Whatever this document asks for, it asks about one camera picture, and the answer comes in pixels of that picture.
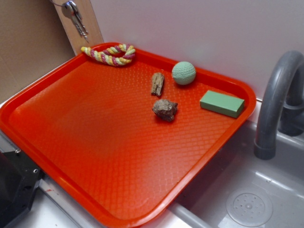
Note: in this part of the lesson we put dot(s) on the brown rock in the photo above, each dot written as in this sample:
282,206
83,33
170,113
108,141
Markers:
165,109

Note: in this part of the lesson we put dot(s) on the silver keys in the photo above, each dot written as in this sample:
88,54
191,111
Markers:
70,10

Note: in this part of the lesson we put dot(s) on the brown cardboard panel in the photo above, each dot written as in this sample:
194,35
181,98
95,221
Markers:
33,42

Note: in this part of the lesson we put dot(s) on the small driftwood piece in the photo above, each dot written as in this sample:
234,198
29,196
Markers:
157,84

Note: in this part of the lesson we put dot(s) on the grey plastic sink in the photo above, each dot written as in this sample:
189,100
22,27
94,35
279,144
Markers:
202,204

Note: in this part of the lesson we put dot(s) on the green textured ball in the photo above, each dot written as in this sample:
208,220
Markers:
183,73

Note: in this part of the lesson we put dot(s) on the round sink drain cover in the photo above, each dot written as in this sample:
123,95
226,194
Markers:
249,207

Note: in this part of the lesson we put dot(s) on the grey curved faucet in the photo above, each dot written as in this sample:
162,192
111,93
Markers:
282,108

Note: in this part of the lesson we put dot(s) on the green rectangular block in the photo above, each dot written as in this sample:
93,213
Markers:
222,104

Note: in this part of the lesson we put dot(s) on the orange plastic tray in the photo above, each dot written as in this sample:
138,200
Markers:
91,128

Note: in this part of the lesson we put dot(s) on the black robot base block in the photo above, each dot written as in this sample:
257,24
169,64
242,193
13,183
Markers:
19,180

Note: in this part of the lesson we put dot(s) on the light wooden board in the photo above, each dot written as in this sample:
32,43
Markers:
90,23

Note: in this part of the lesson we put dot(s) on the braided colourful rope toy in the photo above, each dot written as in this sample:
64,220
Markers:
116,56

